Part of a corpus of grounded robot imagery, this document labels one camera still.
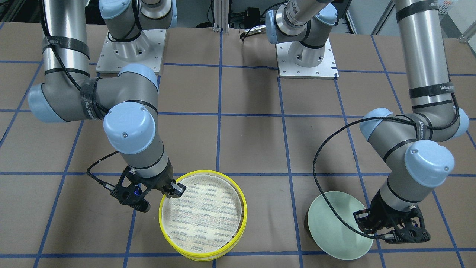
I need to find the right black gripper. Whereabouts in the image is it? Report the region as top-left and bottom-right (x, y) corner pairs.
(110, 163), (187, 213)

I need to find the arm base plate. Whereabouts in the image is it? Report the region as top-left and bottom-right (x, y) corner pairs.
(276, 38), (340, 79)
(96, 29), (167, 74)

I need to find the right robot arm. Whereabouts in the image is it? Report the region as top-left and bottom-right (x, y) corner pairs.
(28, 0), (186, 212)

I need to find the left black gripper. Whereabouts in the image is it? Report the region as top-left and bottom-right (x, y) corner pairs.
(353, 188), (431, 244)

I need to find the aluminium frame post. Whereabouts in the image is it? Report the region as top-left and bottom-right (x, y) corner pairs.
(212, 0), (231, 35)

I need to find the light green plate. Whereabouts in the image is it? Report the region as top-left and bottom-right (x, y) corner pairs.
(308, 191), (373, 261)

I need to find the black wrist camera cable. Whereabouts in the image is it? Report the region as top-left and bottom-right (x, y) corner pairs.
(312, 91), (461, 239)

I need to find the yellow bamboo steamer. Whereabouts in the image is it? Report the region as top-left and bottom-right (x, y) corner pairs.
(158, 206), (248, 261)
(158, 170), (248, 262)

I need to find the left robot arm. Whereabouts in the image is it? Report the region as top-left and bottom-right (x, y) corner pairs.
(312, 0), (469, 244)

